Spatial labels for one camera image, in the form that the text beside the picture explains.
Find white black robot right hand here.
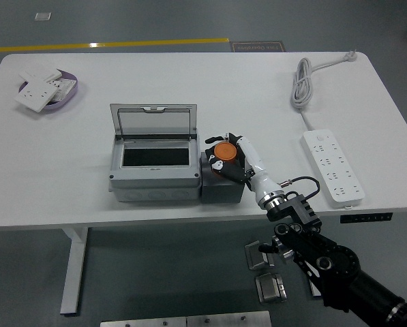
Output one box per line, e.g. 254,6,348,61
205,131,284,205

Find orange cylinder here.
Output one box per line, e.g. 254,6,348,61
212,142,239,177

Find grey junction box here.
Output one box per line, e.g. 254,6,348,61
108,103,202,202

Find grey cube with round hole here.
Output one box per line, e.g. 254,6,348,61
199,151,245,204

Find black table control panel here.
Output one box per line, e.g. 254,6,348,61
340,212,393,224

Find white table leg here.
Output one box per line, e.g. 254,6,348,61
59,226,90,315
308,279,324,298

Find steel plate with screws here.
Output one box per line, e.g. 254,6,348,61
100,310,272,327

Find purple oval tray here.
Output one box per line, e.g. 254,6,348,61
18,69,80,112

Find small white socket plate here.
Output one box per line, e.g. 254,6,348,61
51,77,77,102

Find open metal bracket block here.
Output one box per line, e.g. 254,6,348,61
244,240,275,271

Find closed metal bracket block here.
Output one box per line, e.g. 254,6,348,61
255,272,288,304

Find white power cord with plug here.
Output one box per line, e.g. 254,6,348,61
289,50,360,132

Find large white wall socket plate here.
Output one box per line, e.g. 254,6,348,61
14,77,61,113

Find white wall switch plate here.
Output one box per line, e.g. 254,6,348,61
18,64,63,84

